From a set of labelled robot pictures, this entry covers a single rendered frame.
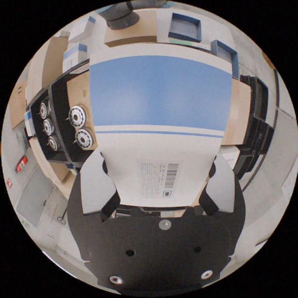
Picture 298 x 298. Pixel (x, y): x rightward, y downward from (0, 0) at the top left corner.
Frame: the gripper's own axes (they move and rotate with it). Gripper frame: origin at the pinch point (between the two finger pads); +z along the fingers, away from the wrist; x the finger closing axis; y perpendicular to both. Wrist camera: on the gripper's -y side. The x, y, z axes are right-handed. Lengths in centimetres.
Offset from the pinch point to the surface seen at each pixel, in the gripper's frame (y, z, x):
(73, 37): -48, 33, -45
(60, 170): 42, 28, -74
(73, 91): -9.4, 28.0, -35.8
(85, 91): -7.6, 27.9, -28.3
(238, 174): 75, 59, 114
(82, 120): 4.2, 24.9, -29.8
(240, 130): 5.1, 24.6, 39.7
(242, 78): -36, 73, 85
